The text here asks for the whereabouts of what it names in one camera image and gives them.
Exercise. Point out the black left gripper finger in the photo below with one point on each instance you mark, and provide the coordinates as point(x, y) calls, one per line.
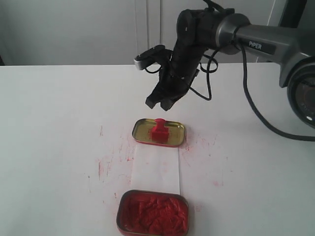
point(160, 94)

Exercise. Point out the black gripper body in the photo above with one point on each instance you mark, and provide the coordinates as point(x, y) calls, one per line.
point(180, 67)

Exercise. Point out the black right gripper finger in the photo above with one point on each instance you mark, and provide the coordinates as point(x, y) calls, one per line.
point(167, 102)

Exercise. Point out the red stamp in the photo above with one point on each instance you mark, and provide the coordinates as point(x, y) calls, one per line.
point(160, 133)

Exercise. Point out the white paper sheet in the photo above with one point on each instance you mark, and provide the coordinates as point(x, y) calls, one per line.
point(156, 169)

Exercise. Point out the red ink pad tin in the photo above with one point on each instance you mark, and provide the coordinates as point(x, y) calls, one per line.
point(147, 213)

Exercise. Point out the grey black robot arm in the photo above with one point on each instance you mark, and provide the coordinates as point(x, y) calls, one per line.
point(229, 32)

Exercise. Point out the gold tin lid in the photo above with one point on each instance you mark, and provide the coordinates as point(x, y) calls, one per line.
point(142, 133)

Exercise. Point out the white cabinet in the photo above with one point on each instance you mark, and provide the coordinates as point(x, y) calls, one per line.
point(80, 32)

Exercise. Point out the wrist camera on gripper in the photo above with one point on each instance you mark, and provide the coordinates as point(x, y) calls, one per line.
point(157, 54)

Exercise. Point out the dark vertical post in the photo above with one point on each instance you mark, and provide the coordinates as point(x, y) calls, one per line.
point(287, 16)

